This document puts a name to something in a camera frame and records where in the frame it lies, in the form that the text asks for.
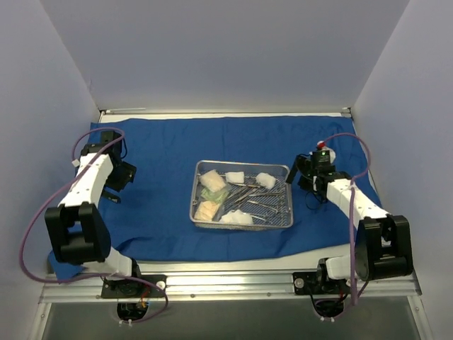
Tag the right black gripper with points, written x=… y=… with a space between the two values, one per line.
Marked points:
x=301 y=168

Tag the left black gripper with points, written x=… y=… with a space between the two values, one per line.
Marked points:
x=124 y=173

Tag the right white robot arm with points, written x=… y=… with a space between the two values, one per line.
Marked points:
x=381 y=241

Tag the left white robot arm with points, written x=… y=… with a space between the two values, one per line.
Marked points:
x=78 y=234

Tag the steel surgical scissors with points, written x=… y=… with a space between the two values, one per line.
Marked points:
x=242 y=193

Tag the white gauze roll right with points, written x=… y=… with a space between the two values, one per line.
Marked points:
x=266 y=180

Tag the white gauze roll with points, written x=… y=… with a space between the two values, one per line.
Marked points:
x=235 y=177
x=266 y=180

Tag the steel hemostat clamp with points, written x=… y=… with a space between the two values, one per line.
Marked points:
x=272 y=202

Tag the white gauze roll middle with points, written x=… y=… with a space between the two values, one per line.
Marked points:
x=235 y=177

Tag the green paper packet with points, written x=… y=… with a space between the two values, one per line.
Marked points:
x=216 y=197

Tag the cream gauze pack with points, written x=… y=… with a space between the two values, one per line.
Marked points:
x=212 y=181

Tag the peach gauze pack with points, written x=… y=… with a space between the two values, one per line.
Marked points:
x=206 y=210

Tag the white gauze pad front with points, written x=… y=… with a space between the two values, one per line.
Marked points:
x=237 y=217

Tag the steel mesh instrument tray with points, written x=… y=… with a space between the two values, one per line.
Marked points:
x=250 y=170

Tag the aluminium back rail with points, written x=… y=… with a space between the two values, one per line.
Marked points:
x=147 y=113

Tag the aluminium rail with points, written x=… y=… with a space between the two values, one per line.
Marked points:
x=147 y=113
x=224 y=286

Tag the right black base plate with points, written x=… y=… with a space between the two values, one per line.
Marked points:
x=310 y=282

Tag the aluminium front rail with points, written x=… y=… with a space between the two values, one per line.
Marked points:
x=224 y=286

